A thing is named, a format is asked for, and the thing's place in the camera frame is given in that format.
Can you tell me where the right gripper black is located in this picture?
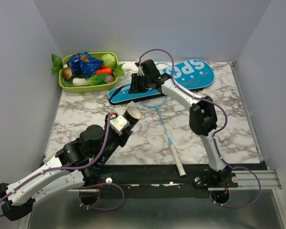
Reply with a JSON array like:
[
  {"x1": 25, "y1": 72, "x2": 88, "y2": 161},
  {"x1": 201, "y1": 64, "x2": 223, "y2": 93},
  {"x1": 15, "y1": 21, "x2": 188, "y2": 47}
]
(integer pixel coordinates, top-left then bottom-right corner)
[{"x1": 127, "y1": 73, "x2": 150, "y2": 95}]

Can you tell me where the black shuttlecock tube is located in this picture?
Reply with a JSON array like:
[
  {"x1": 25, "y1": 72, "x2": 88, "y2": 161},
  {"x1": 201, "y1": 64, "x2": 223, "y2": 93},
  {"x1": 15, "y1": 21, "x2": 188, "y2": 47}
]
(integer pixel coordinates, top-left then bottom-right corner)
[{"x1": 93, "y1": 106, "x2": 142, "y2": 171}]

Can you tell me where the white shuttlecock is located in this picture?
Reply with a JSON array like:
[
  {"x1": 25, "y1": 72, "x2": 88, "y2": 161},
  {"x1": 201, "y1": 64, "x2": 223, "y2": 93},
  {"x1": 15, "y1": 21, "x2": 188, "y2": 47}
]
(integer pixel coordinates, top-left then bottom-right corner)
[{"x1": 128, "y1": 101, "x2": 136, "y2": 108}]

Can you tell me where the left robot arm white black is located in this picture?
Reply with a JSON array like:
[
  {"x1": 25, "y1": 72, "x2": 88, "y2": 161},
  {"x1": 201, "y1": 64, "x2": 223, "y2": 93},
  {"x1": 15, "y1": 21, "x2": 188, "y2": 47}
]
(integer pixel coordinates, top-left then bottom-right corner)
[{"x1": 0, "y1": 124, "x2": 134, "y2": 221}]

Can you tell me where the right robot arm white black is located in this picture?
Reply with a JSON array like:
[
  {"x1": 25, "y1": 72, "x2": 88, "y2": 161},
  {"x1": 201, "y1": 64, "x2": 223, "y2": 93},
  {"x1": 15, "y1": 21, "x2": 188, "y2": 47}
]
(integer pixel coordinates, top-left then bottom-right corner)
[{"x1": 129, "y1": 59, "x2": 231, "y2": 187}]

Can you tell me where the blue badminton racket front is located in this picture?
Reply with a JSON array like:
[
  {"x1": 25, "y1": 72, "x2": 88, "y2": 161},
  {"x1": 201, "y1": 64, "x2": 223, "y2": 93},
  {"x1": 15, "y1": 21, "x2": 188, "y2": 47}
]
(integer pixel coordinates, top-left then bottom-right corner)
[{"x1": 139, "y1": 95, "x2": 186, "y2": 177}]

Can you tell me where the blue badminton racket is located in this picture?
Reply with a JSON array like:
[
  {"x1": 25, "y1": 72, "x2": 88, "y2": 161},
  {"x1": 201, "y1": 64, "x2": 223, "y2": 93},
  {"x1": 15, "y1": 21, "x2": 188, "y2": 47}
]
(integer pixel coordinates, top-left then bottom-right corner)
[
  {"x1": 154, "y1": 62, "x2": 226, "y2": 143},
  {"x1": 139, "y1": 95, "x2": 186, "y2": 177}
]

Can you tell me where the blue badminton racket rear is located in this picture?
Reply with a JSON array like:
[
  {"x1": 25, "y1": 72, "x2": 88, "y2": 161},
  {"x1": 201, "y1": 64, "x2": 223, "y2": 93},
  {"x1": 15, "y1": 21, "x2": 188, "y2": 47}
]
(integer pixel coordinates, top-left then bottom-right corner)
[{"x1": 154, "y1": 62, "x2": 226, "y2": 143}]

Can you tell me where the green leaf right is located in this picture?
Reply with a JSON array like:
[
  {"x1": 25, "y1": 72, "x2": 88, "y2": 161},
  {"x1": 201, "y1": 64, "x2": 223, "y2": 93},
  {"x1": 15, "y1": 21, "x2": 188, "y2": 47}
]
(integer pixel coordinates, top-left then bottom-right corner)
[{"x1": 112, "y1": 63, "x2": 125, "y2": 77}]

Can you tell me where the green leaf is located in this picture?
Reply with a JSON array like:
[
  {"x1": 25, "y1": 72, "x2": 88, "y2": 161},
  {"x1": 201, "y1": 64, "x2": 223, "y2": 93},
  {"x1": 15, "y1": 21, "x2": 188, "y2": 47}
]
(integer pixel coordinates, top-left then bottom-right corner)
[
  {"x1": 51, "y1": 53, "x2": 63, "y2": 74},
  {"x1": 112, "y1": 63, "x2": 125, "y2": 77}
]

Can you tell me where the pink onion toy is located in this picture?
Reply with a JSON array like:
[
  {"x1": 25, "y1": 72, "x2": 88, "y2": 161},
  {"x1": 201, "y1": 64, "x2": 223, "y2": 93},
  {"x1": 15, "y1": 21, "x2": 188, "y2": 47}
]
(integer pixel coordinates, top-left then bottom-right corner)
[{"x1": 104, "y1": 74, "x2": 114, "y2": 83}]

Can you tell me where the orange carrot toy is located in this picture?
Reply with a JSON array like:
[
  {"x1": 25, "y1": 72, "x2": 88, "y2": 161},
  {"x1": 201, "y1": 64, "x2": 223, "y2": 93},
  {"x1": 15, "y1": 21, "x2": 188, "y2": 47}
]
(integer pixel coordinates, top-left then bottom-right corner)
[{"x1": 95, "y1": 67, "x2": 112, "y2": 74}]

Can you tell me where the green cabbage toy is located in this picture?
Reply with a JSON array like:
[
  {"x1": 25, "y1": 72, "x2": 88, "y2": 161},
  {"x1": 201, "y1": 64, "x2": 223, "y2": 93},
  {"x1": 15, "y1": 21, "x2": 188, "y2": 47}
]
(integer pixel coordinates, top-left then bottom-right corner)
[{"x1": 101, "y1": 53, "x2": 116, "y2": 68}]

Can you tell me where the green leafy vegetable toy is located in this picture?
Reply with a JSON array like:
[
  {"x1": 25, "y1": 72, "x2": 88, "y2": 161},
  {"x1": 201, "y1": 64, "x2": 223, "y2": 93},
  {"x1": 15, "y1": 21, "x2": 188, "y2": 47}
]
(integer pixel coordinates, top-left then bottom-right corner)
[{"x1": 86, "y1": 73, "x2": 108, "y2": 86}]

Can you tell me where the blue racket cover bag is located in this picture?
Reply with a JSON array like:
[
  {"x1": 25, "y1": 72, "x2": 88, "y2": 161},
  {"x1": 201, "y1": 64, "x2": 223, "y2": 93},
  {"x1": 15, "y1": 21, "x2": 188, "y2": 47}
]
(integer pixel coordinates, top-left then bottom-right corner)
[{"x1": 108, "y1": 59, "x2": 215, "y2": 105}]

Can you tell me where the blue snack bag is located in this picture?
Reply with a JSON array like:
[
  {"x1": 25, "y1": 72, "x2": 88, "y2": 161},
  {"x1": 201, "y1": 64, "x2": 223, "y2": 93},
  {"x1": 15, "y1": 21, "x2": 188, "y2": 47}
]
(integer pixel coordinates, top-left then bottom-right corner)
[{"x1": 67, "y1": 52, "x2": 103, "y2": 79}]

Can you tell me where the green leaf left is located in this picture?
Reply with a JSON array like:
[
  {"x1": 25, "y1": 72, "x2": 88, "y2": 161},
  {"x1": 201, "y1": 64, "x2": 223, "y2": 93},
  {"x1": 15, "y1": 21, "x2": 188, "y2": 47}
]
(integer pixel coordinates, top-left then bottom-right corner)
[{"x1": 51, "y1": 53, "x2": 63, "y2": 74}]

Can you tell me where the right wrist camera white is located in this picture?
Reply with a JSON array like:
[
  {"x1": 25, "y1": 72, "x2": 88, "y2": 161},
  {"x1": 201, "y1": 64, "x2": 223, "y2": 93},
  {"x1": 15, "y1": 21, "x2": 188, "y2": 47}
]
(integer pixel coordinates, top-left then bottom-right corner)
[{"x1": 135, "y1": 62, "x2": 144, "y2": 76}]

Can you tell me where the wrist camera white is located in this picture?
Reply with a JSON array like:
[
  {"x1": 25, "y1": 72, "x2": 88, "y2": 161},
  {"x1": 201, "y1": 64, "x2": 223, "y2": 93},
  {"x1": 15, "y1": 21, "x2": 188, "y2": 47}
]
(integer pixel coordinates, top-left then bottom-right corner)
[
  {"x1": 110, "y1": 115, "x2": 130, "y2": 135},
  {"x1": 135, "y1": 62, "x2": 144, "y2": 76}
]

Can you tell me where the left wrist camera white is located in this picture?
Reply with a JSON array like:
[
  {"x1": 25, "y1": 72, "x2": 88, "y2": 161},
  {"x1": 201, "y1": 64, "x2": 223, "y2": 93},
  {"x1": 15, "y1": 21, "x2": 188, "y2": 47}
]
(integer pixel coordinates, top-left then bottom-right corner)
[{"x1": 110, "y1": 115, "x2": 130, "y2": 135}]

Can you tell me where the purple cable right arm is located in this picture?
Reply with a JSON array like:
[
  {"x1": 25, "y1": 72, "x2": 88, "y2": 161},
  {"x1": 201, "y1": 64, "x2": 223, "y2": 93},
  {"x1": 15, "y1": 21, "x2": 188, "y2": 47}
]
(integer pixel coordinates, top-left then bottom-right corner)
[{"x1": 137, "y1": 48, "x2": 229, "y2": 167}]

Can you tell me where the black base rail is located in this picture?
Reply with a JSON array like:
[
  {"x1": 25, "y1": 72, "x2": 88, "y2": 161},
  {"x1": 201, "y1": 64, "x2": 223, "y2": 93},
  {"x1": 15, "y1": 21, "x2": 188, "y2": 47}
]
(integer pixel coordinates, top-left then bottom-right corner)
[{"x1": 39, "y1": 163, "x2": 282, "y2": 200}]

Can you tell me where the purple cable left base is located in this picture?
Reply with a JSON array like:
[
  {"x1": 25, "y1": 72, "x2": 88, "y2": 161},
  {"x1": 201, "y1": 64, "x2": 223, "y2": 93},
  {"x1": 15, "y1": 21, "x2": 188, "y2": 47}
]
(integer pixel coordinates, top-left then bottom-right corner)
[{"x1": 79, "y1": 179, "x2": 126, "y2": 211}]

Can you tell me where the purple cable base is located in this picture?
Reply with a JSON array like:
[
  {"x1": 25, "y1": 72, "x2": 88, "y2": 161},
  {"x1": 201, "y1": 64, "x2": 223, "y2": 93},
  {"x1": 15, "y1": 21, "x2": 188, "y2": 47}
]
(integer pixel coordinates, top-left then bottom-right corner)
[
  {"x1": 79, "y1": 179, "x2": 126, "y2": 211},
  {"x1": 209, "y1": 166, "x2": 262, "y2": 208}
]

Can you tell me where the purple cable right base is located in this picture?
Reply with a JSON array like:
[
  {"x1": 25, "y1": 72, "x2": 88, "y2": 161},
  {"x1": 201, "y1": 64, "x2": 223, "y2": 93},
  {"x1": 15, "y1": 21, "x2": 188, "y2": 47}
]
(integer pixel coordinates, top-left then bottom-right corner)
[{"x1": 209, "y1": 166, "x2": 262, "y2": 208}]

